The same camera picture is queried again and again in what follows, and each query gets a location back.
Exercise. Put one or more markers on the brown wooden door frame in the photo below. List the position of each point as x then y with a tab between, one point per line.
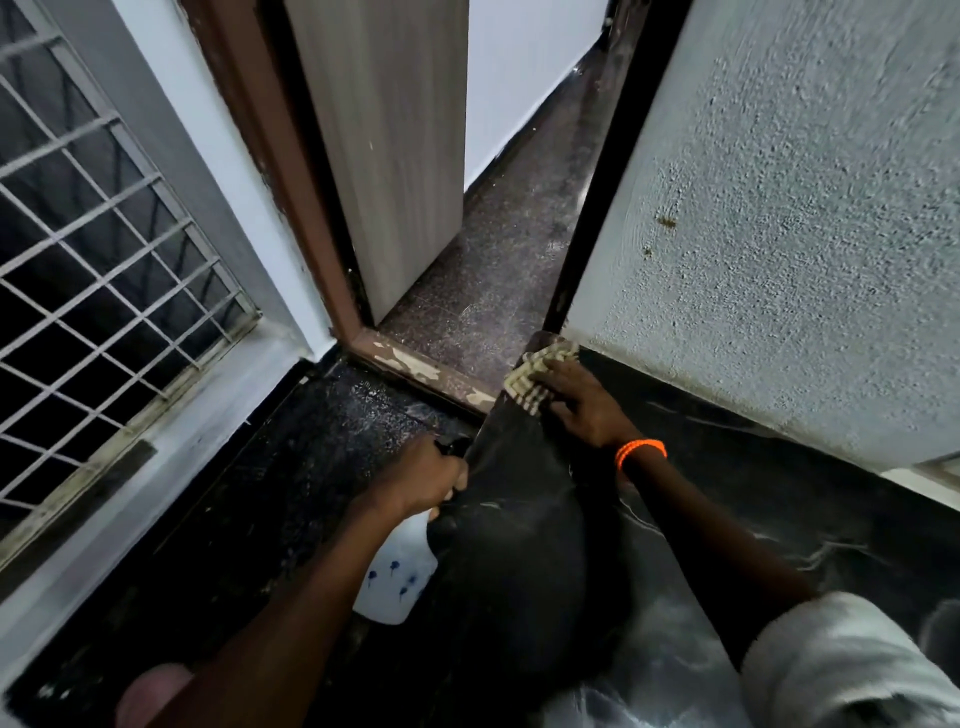
300	225

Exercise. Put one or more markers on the white spray bottle black nozzle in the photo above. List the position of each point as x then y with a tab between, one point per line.
396	570

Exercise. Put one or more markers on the beige checkered cleaning cloth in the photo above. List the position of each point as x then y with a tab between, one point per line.
529	379

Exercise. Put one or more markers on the person's left hand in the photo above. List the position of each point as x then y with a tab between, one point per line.
411	476

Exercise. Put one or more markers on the grey wood-grain door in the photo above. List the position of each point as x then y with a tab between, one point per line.
390	150

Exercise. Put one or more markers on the person's left forearm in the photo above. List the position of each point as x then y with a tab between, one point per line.
300	615

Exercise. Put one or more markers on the orange bead wristband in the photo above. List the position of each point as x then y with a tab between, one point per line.
640	451

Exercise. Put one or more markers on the person's right forearm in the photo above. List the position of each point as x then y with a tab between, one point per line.
712	547

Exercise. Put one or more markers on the person's left fingers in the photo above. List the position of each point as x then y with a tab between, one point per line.
452	472

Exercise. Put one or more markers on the person's right hand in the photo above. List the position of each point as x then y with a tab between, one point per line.
589	412

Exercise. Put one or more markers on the person's black trouser leg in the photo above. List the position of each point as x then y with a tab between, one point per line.
517	562

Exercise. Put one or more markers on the person's right fingers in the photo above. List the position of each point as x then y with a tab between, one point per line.
559	379

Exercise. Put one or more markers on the person's white shirt sleeve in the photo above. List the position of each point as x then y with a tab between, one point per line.
840	667

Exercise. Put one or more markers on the grey window sill frame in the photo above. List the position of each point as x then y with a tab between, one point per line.
142	465

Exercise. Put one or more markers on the white metal window grille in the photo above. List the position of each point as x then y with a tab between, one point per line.
97	285

